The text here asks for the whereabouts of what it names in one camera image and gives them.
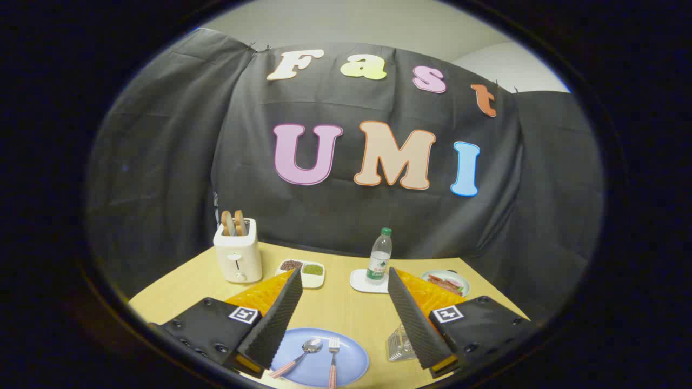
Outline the black backdrop cloth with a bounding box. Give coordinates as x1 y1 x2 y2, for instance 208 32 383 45
86 27 605 325

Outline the metal fork striped pink handle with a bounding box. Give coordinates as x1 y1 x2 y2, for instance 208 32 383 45
327 337 341 389

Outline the white square coaster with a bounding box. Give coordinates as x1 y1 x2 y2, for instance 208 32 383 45
350 269 391 294

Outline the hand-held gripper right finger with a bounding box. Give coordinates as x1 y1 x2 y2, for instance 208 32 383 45
387 267 536 379

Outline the metal spoon striped pink handle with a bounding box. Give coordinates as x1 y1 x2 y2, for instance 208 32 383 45
269 338 324 379

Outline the clear water bottle green cap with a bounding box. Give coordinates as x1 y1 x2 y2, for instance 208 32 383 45
366 227 393 285

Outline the clear plastic cutlery box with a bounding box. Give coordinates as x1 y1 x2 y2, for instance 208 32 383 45
386 323 418 363

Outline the blue round plate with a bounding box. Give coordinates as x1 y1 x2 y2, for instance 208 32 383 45
269 328 370 388

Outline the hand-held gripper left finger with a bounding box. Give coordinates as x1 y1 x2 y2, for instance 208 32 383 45
149 267 303 379

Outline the sliced ham with vegetables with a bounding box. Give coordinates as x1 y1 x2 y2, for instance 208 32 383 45
427 274 463 294

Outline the cream white toaster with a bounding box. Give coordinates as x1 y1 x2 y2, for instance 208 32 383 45
213 217 263 284

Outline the white divided dish with beans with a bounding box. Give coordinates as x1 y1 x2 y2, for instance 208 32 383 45
275 259 326 289

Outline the pale green round plate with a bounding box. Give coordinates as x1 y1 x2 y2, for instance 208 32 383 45
420 270 471 298

